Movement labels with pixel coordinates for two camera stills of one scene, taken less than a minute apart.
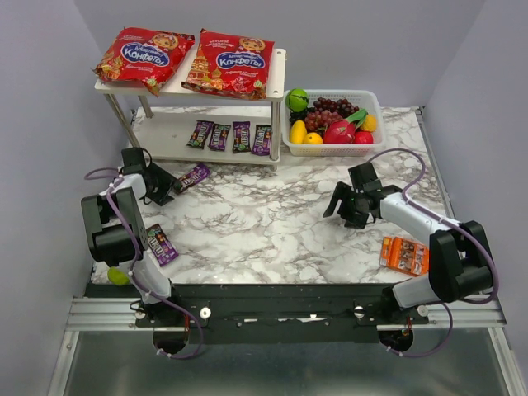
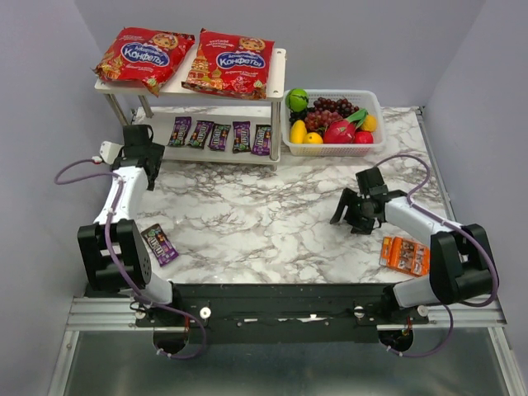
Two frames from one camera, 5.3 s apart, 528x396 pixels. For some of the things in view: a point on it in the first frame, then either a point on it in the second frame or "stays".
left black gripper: x=166 y=186 -> x=153 y=166
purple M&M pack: x=242 y=143 stays
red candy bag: x=143 y=55 stays
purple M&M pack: x=262 y=140 stays
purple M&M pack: x=163 y=250 stays
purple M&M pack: x=198 y=173 -> x=181 y=129
